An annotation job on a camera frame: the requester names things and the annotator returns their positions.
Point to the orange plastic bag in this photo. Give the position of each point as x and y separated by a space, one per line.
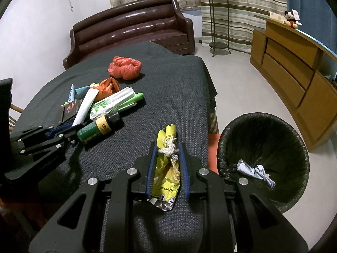
108 88

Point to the mouse plush toy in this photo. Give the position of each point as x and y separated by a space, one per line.
291 18

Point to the red plastic bag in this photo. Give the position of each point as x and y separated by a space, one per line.
125 67

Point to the striped curtain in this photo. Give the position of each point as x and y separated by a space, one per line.
242 13

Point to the wooden cabinet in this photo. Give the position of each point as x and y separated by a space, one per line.
287 66

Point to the orange plastic stool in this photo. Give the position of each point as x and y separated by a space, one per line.
212 152

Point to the brown leather sofa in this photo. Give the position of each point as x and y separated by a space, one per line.
131 26

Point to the green plastic tube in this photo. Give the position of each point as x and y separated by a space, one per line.
134 98

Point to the green white paper packet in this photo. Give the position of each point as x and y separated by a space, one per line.
101 108

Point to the bin with black liner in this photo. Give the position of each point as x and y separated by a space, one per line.
263 142

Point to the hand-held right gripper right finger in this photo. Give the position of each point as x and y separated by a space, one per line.
184 174

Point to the black metal plant stand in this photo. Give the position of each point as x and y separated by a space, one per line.
212 18

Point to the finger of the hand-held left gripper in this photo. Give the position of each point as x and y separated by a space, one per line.
52 140
62 129

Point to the crumpled white paper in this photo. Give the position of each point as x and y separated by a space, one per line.
250 170

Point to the dark grey tablecloth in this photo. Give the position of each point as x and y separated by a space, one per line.
171 89

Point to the white tube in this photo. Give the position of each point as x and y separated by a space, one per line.
85 105

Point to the teal paper cone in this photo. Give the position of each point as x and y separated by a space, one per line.
81 91

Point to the light blue plastic strip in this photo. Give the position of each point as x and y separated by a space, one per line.
70 95

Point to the blue curtain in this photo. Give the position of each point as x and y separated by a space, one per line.
313 2

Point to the plaid cloth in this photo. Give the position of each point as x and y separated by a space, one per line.
213 122

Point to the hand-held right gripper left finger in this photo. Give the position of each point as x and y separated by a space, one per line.
150 174

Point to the long white paper carton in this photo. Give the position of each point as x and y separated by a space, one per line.
122 96

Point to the small beige box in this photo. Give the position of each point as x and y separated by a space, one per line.
277 17

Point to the wooden chair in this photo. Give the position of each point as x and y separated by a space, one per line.
16 108

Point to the green bottle with black cap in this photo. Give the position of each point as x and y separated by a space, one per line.
97 129

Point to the yellow snack wrapper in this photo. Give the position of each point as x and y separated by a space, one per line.
165 181

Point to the black box with red print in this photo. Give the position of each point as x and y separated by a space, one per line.
69 110

